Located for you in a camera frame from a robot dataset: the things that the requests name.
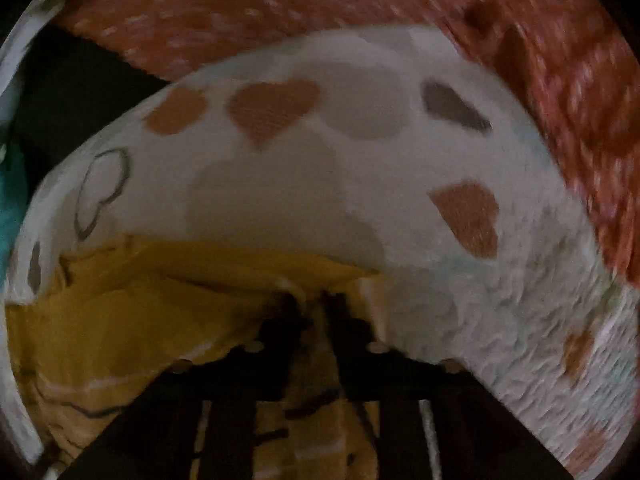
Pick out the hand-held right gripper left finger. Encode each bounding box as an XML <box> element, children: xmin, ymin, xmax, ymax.
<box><xmin>60</xmin><ymin>294</ymin><xmax>309</xmax><ymax>480</ymax></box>

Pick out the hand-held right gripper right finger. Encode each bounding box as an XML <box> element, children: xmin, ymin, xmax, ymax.
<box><xmin>324</xmin><ymin>292</ymin><xmax>567</xmax><ymax>480</ymax></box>

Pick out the yellow striped sweater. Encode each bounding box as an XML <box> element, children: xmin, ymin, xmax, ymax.
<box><xmin>5</xmin><ymin>234</ymin><xmax>387</xmax><ymax>480</ymax></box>

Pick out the white heart print blanket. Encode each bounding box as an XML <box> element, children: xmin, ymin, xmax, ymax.
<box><xmin>0</xmin><ymin>24</ymin><xmax>640</xmax><ymax>480</ymax></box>

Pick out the teal pillow bag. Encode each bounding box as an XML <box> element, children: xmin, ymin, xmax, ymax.
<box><xmin>0</xmin><ymin>142</ymin><xmax>32</xmax><ymax>273</ymax></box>

